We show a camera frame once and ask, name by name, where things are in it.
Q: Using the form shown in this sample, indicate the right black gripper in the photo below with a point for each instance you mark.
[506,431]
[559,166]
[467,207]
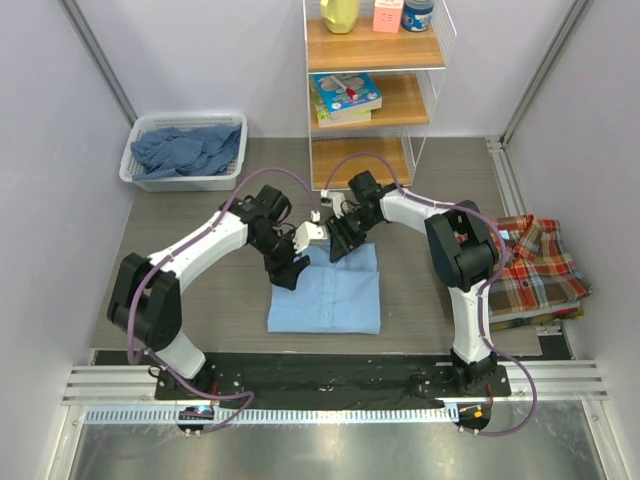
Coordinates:
[341,241]

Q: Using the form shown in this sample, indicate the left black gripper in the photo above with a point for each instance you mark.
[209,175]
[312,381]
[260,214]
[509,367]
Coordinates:
[287,277]

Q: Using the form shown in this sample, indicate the light blue long sleeve shirt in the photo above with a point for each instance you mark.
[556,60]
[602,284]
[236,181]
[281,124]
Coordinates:
[331,298]

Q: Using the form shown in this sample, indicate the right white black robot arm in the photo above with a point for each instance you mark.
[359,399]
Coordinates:
[463,255]

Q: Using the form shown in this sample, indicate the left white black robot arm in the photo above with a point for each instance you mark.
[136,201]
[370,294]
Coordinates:
[146,301]

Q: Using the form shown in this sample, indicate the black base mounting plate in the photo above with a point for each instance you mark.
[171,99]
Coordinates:
[333,382]

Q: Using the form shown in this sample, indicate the green book underneath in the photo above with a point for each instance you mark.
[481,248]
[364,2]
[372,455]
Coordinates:
[323,119]

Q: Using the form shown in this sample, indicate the red white marker pen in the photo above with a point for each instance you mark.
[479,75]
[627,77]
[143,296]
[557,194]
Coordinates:
[351,93]

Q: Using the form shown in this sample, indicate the dark blue checked shirt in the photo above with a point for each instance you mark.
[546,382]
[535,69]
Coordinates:
[171,152]

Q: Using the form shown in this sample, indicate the white plastic basket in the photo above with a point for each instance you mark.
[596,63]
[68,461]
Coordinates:
[184,121]

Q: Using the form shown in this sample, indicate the red plaid folded shirt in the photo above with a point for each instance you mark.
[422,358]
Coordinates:
[539,272]

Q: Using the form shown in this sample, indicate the yellow bottle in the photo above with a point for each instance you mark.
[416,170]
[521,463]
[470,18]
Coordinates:
[340,16]

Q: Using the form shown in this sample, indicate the pink box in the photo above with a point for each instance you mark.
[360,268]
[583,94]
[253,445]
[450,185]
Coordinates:
[387,16]

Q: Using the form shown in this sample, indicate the blue tin can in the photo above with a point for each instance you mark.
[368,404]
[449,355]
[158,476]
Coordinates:
[417,15]

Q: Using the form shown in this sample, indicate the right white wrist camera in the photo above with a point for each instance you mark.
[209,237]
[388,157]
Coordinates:
[336,201]

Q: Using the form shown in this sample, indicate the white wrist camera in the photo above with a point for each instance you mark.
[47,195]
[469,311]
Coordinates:
[336,201]
[310,233]

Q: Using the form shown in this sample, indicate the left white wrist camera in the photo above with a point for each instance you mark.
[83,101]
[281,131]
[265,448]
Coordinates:
[310,233]

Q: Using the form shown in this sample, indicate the white slotted cable duct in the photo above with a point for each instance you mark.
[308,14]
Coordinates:
[198,414]

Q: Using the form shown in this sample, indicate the white wire wooden shelf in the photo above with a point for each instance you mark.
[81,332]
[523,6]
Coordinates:
[374,70]

